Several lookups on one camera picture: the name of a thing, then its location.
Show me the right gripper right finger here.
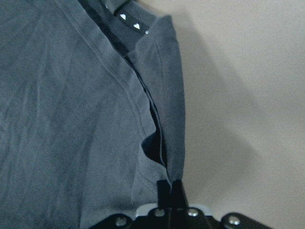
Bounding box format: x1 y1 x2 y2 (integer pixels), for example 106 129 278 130
171 180 189 208

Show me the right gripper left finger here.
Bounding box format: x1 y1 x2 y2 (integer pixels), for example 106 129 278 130
157 180 171 208

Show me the black printed t-shirt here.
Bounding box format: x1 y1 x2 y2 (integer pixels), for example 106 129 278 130
0 0 185 229

